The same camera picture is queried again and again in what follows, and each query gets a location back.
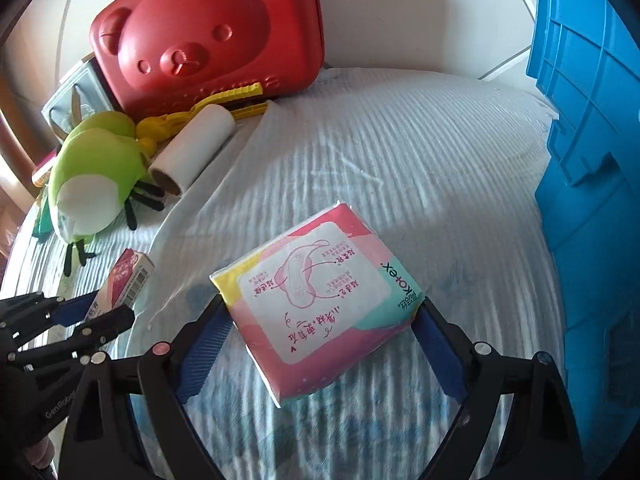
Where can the red bear-shaped case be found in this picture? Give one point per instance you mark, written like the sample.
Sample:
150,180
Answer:
200,35

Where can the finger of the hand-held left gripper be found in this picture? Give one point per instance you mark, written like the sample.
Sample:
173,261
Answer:
107,325
75,310

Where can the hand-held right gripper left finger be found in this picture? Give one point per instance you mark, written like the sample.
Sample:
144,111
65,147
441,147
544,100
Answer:
200,355

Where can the white lint roller refill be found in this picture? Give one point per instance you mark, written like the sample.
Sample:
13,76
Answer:
195,145

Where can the pink sanitary pad packet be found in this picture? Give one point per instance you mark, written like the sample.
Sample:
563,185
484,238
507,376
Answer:
310,300

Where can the blue plastic crate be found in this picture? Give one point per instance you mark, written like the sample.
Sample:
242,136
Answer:
590,160

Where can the brown wooden furniture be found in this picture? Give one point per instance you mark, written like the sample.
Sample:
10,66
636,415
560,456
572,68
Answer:
12,130

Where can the white ribbed table cloth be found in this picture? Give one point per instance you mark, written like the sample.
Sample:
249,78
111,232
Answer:
400,160

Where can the yellow plastic clip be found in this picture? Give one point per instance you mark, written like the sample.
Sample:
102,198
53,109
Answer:
165,122

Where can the grey clear packet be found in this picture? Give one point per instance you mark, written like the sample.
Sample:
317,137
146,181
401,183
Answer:
75,95

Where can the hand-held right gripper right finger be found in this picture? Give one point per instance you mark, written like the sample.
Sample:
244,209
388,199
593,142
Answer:
440,355

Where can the small pink cardboard box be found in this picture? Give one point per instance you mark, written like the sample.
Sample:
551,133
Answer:
125,275

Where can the green plush toy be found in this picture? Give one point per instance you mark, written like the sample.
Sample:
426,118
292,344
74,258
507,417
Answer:
95,170

